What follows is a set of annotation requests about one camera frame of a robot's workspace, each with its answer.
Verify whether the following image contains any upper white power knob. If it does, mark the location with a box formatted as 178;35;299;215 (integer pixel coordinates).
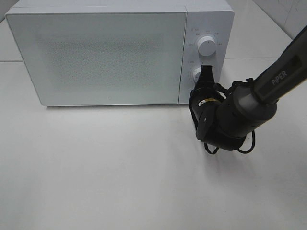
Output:
196;34;217;57

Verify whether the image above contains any white microwave oven body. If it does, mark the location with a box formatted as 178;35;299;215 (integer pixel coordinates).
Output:
5;0;235;104

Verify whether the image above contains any white microwave door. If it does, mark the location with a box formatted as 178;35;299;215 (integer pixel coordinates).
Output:
7;12;186;106

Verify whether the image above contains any white timer knob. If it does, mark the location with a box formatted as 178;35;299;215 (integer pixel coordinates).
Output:
192;67;202;83

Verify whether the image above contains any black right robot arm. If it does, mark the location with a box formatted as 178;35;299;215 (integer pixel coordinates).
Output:
189;28;307;154

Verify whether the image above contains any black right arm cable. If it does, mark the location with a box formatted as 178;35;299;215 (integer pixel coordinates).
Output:
203;131;256;154

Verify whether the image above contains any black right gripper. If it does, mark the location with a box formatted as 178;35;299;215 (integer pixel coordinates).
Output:
189;65;227;125

